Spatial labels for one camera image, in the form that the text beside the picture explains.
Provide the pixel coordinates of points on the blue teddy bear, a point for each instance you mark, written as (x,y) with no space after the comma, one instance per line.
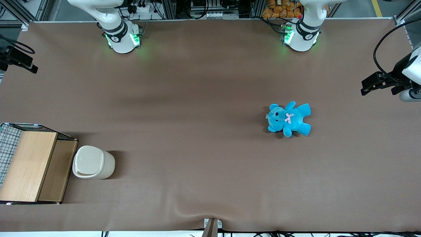
(287,119)

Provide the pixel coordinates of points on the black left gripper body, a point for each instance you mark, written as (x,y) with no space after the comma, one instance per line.
(396,75)

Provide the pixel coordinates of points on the white power strip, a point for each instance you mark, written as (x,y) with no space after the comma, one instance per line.
(141,8)

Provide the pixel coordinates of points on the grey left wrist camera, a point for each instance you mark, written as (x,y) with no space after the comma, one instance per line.
(409,94)

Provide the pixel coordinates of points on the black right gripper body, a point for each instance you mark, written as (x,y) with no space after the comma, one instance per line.
(9,55)

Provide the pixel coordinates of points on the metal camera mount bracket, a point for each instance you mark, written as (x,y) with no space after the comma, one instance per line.
(212,227)

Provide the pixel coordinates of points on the bag of orange items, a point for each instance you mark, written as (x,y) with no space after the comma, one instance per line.
(283,8)

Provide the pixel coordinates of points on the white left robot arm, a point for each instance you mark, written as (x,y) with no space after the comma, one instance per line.
(301,38)

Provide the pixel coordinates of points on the white terminal block row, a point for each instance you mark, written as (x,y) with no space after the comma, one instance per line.
(215,15)

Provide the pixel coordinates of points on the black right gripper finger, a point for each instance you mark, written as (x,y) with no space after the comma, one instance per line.
(32,69)
(27,61)

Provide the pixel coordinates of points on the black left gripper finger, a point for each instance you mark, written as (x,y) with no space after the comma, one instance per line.
(370,90)
(372,79)

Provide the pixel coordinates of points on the brown table cover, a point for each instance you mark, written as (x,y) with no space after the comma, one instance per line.
(204,138)

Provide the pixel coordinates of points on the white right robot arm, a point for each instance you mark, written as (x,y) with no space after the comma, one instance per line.
(120,39)

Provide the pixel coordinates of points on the white lidded trash can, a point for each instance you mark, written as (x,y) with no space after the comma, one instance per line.
(95,163)

